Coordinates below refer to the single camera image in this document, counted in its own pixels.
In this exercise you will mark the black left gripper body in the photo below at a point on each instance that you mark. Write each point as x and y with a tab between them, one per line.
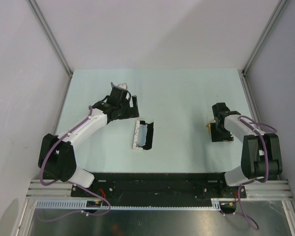
125	110

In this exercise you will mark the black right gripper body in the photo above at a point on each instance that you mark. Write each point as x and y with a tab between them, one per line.
218	133

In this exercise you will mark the blue cleaning cloth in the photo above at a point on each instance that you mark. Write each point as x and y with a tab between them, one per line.
142	135

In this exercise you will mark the white geometric glasses case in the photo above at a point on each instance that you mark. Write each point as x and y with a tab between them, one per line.
149	141

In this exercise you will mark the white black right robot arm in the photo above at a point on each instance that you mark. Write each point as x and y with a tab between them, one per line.
261	153

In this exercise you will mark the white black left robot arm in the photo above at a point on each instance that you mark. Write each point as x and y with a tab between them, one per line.
57	155

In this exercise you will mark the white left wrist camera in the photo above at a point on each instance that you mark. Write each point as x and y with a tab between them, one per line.
121	86

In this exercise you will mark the right aluminium side rail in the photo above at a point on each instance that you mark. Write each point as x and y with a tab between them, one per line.
252	106

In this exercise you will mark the grey slotted cable duct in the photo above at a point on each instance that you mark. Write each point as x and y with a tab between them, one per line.
83	205

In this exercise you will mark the aluminium front frame rail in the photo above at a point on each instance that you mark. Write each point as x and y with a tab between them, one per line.
272	190

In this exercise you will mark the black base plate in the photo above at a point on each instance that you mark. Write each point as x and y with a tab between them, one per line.
114	185

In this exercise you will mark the left aluminium corner post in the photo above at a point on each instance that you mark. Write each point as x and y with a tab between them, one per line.
38	14

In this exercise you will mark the aluminium corner post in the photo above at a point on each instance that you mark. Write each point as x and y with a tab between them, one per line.
38	14
268	29

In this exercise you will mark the right aluminium corner post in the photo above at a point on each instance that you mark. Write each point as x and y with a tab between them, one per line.
268	29

